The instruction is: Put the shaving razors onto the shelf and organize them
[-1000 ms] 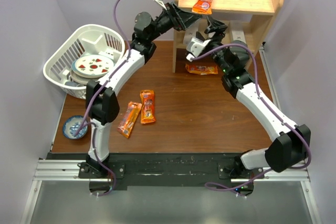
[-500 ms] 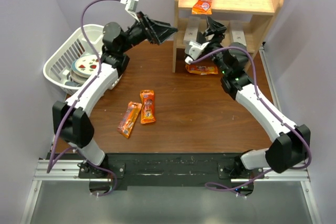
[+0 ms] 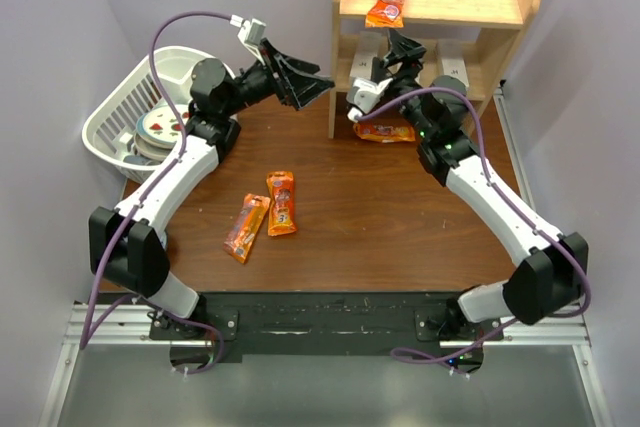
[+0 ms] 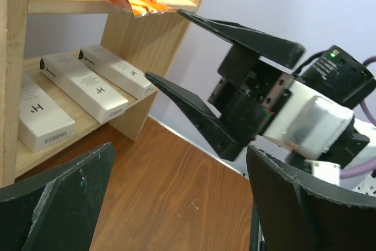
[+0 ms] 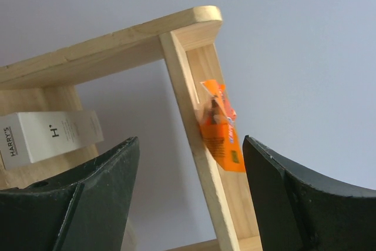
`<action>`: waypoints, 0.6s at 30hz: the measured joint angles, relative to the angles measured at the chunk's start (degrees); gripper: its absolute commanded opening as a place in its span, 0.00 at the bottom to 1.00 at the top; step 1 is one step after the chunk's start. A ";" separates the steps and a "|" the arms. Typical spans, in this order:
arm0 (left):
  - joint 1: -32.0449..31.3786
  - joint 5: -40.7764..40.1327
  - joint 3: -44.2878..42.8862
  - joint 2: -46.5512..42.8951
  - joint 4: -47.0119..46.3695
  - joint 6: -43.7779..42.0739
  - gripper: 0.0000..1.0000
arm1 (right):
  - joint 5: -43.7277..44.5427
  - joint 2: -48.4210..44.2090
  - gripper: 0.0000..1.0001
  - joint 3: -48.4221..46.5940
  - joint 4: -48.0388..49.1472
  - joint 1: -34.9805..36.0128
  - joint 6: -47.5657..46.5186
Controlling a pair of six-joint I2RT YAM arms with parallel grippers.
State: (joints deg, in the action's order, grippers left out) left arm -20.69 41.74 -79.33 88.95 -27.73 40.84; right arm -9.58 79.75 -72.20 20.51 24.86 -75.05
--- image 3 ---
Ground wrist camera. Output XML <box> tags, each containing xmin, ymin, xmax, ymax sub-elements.
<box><xmin>346</xmin><ymin>78</ymin><xmax>392</xmax><ymax>123</ymax></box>
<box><xmin>230</xmin><ymin>15</ymin><xmax>266</xmax><ymax>58</ymax></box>

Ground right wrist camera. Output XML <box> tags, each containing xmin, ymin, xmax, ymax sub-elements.
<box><xmin>346</xmin><ymin>78</ymin><xmax>392</xmax><ymax>123</ymax></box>

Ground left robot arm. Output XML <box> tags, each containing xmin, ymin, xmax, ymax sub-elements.
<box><xmin>89</xmin><ymin>39</ymin><xmax>335</xmax><ymax>339</ymax></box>

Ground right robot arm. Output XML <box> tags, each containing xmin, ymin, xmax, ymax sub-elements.
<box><xmin>379</xmin><ymin>30</ymin><xmax>592</xmax><ymax>340</ymax></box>

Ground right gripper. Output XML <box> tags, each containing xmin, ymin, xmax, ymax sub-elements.
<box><xmin>371</xmin><ymin>28</ymin><xmax>435</xmax><ymax>141</ymax></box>

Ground painted fruit plate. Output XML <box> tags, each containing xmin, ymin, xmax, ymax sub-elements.
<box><xmin>136</xmin><ymin>102</ymin><xmax>182</xmax><ymax>150</ymax></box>

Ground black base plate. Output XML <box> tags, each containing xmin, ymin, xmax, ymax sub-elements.
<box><xmin>149</xmin><ymin>290</ymin><xmax>506</xmax><ymax>363</ymax></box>

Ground aluminium rail frame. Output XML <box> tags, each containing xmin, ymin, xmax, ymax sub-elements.
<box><xmin>43</xmin><ymin>101</ymin><xmax>613</xmax><ymax>426</ymax></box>

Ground blue patterned bowl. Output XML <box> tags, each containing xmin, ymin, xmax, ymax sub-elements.
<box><xmin>159</xmin><ymin>231</ymin><xmax>169</xmax><ymax>251</ymax></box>

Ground white Harry's razor box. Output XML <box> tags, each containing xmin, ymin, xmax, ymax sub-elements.
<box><xmin>349</xmin><ymin>31</ymin><xmax>382</xmax><ymax>81</ymax></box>

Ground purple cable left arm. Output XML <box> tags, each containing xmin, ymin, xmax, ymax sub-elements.
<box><xmin>78</xmin><ymin>10</ymin><xmax>241</xmax><ymax>374</ymax></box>

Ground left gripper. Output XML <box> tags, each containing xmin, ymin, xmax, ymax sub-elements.
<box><xmin>222</xmin><ymin>39</ymin><xmax>334</xmax><ymax>118</ymax></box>

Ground orange razor pack under shelf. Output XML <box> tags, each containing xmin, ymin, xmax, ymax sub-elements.
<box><xmin>353</xmin><ymin>123</ymin><xmax>415</xmax><ymax>143</ymax></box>

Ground wooden shelf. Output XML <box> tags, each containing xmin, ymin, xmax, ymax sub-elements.
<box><xmin>328</xmin><ymin>0</ymin><xmax>542</xmax><ymax>141</ymax></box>

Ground white plastic basket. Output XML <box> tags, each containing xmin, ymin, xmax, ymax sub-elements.
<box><xmin>81</xmin><ymin>46</ymin><xmax>211</xmax><ymax>184</ymax></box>

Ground orange razor pack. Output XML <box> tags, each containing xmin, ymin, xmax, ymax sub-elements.
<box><xmin>353</xmin><ymin>123</ymin><xmax>415</xmax><ymax>143</ymax></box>
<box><xmin>266</xmin><ymin>171</ymin><xmax>297</xmax><ymax>237</ymax></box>
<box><xmin>365</xmin><ymin>0</ymin><xmax>405</xmax><ymax>29</ymax></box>
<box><xmin>223</xmin><ymin>194</ymin><xmax>271</xmax><ymax>264</ymax></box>

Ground stacked plates underneath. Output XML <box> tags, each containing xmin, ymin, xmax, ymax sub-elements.
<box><xmin>123</xmin><ymin>135</ymin><xmax>172</xmax><ymax>166</ymax></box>

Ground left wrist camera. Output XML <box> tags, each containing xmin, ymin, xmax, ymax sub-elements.
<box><xmin>230</xmin><ymin>15</ymin><xmax>266</xmax><ymax>58</ymax></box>

